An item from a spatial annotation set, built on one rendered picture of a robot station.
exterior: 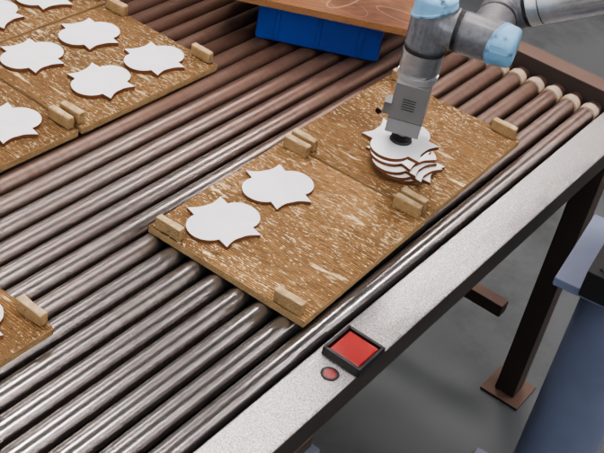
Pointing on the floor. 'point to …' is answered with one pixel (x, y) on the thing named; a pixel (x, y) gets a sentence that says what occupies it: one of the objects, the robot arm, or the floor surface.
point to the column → (572, 368)
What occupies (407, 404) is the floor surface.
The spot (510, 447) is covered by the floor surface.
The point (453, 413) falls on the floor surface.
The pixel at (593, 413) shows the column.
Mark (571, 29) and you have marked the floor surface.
